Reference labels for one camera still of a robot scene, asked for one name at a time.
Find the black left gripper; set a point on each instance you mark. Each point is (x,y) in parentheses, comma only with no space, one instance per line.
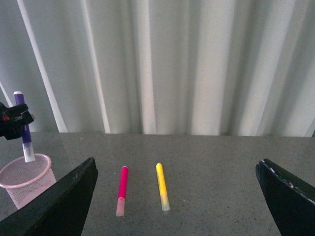
(13,119)

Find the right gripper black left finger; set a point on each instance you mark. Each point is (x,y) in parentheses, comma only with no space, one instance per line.
(61,210)

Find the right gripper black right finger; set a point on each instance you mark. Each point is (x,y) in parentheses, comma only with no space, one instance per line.
(290,200)

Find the purple highlighter pen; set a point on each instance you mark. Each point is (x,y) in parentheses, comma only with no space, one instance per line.
(26,136)

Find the pink highlighter pen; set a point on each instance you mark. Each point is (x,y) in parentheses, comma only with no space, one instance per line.
(120,210)

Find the pink mesh cup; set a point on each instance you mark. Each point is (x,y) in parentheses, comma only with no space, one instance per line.
(24,181)

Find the yellow highlighter pen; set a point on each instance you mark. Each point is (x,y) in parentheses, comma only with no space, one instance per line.
(162,188)

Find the white pleated curtain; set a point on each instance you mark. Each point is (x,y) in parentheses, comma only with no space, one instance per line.
(199,67)

